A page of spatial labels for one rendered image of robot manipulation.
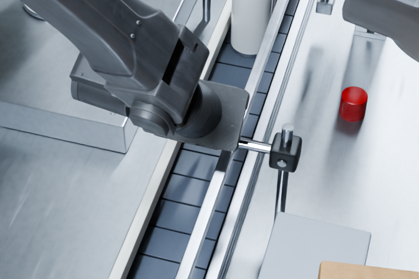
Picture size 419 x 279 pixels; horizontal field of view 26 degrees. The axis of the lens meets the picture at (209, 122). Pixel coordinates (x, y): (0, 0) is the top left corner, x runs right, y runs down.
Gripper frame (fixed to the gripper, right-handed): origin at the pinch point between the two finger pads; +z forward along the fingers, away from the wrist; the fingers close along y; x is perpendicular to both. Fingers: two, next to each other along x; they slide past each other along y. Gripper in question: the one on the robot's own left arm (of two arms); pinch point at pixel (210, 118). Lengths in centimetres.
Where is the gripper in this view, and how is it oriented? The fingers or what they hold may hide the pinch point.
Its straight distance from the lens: 102.3
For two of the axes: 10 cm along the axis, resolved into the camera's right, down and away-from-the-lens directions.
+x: -2.2, 9.7, -0.4
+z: 1.8, 0.8, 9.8
